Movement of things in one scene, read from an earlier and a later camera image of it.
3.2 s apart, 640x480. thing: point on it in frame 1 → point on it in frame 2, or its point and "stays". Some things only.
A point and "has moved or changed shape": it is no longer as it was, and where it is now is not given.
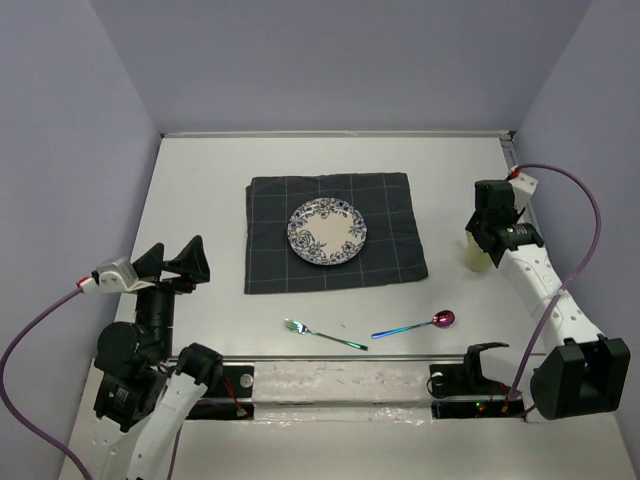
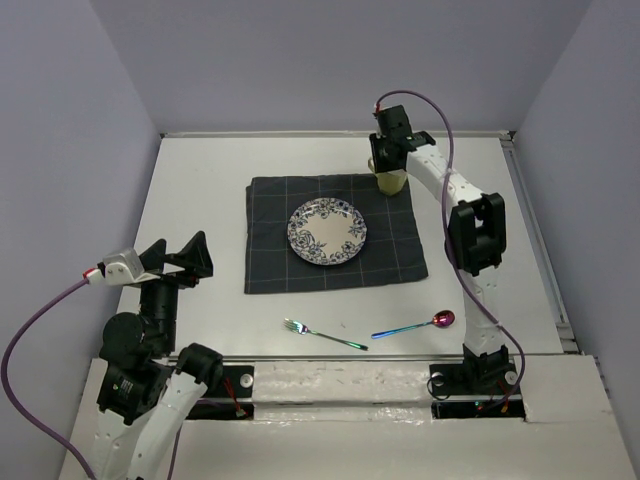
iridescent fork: x=302 y=329 stays
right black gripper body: x=518 y=213 → x=381 y=161
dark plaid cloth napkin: x=392 y=251 stays
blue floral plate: x=326 y=231 stays
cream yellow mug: x=477 y=259 has moved or changed shape
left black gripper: x=192 y=260 stays
